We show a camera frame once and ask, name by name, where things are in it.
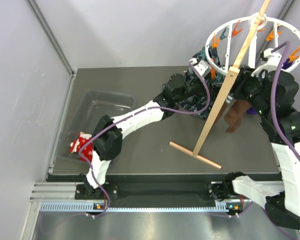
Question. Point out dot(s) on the white round sock hanger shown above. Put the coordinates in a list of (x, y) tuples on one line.
[(272, 55)]

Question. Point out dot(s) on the teal clothespin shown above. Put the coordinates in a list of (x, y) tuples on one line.
[(224, 33)]

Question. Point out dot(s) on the clear plastic bin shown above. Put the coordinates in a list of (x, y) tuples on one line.
[(94, 104)]

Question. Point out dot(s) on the dark patterned sock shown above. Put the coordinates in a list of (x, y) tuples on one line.
[(198, 101)]

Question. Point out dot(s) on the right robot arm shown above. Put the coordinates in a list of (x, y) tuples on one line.
[(281, 123)]

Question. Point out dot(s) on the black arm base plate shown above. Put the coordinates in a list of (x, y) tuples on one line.
[(155, 190)]

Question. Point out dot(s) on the purple sock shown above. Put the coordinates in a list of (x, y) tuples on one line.
[(286, 65)]

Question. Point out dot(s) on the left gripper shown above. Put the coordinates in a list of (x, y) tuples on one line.
[(207, 74)]

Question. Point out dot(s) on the orange clothespin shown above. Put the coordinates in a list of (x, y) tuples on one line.
[(293, 56), (215, 42)]

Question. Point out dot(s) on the wooden hanger stand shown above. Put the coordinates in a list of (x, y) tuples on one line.
[(229, 80)]

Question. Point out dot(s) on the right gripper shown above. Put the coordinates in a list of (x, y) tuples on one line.
[(245, 75)]

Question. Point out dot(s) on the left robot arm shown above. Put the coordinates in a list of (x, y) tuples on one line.
[(187, 93)]

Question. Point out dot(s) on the brown sock with stripes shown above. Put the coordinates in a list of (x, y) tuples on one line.
[(235, 115)]

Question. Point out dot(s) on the aluminium frame rail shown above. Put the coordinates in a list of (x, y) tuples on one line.
[(54, 211)]

